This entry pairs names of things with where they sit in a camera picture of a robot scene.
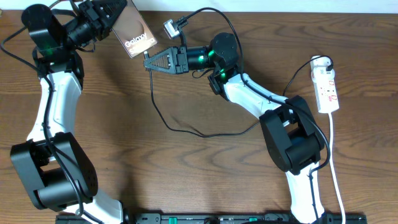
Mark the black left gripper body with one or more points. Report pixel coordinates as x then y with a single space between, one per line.
99 28

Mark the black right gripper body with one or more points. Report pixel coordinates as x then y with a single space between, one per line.
181 60

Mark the white USB charger plug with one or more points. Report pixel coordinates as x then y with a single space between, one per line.
322 61

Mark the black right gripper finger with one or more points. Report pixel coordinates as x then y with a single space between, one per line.
159 66
163 57

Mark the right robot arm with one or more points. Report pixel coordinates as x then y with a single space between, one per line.
293 139

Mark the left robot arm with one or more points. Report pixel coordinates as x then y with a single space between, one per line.
52 166

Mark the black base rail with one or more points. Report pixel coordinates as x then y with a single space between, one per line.
157 218

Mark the white power strip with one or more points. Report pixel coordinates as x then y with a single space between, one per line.
325 90

